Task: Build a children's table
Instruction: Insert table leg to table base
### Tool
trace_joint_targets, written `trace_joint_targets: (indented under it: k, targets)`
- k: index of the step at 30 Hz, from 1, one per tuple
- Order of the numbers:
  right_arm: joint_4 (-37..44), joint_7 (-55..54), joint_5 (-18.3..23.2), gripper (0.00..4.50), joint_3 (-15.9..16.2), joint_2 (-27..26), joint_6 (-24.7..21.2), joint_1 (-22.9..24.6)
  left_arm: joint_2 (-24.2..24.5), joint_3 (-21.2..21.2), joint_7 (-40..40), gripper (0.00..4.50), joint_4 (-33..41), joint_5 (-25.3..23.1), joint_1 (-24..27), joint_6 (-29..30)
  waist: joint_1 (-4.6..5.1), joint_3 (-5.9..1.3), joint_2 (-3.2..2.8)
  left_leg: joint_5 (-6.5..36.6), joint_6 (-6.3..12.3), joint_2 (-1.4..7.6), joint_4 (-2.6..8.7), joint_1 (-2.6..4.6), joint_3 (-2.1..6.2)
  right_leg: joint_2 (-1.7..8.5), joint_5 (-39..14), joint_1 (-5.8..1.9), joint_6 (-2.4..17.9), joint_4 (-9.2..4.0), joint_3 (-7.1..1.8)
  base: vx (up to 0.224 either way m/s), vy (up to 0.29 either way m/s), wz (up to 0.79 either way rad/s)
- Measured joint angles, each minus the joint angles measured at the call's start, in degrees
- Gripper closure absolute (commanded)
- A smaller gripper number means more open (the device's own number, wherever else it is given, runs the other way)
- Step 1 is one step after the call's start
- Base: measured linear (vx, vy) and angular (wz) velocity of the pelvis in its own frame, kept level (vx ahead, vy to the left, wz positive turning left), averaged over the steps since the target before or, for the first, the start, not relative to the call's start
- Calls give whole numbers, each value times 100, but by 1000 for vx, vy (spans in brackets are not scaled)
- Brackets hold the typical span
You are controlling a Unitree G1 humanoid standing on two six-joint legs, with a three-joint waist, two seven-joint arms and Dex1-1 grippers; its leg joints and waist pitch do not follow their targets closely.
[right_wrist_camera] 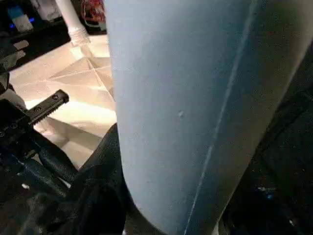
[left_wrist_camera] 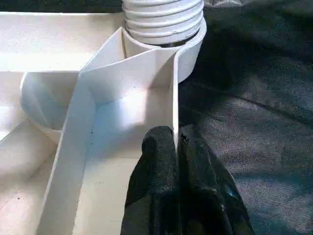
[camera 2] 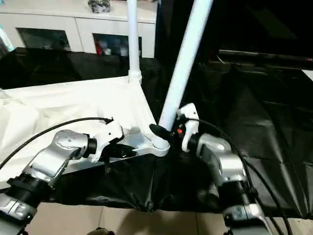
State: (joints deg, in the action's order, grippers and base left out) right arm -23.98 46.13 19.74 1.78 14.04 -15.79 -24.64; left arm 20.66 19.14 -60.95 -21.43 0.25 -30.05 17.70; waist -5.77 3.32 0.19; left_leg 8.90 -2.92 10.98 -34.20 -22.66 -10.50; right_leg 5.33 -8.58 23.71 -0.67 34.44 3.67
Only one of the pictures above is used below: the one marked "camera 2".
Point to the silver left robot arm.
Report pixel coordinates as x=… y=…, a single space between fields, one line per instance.
x=54 y=156

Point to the white plastic table top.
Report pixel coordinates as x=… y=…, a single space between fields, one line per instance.
x=73 y=103

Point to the black work mat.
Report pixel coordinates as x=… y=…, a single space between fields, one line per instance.
x=274 y=122

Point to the dark low shelf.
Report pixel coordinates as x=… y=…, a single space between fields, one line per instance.
x=269 y=55

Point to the white cabinet with glass doors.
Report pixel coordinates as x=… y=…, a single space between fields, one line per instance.
x=63 y=24

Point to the shiny ornament on cabinet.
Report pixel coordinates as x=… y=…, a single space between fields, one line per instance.
x=99 y=6

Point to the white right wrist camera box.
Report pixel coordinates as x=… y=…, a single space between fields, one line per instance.
x=190 y=122

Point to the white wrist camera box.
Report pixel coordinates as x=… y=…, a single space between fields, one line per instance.
x=108 y=137
x=190 y=122

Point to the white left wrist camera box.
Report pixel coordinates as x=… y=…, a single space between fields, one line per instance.
x=108 y=137

